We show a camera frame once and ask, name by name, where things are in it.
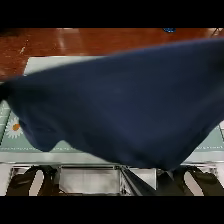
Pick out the small blue object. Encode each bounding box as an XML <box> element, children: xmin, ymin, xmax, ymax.
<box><xmin>162</xmin><ymin>27</ymin><xmax>177</xmax><ymax>34</ymax></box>

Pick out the silver frame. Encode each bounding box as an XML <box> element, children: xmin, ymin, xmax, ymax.
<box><xmin>0</xmin><ymin>161</ymin><xmax>224</xmax><ymax>197</ymax></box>

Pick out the navy blue shirt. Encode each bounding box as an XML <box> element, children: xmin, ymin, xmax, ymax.
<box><xmin>4</xmin><ymin>37</ymin><xmax>224</xmax><ymax>172</ymax></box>

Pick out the white flat sheet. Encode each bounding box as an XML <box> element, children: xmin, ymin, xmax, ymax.
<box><xmin>217</xmin><ymin>119</ymin><xmax>224</xmax><ymax>135</ymax></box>

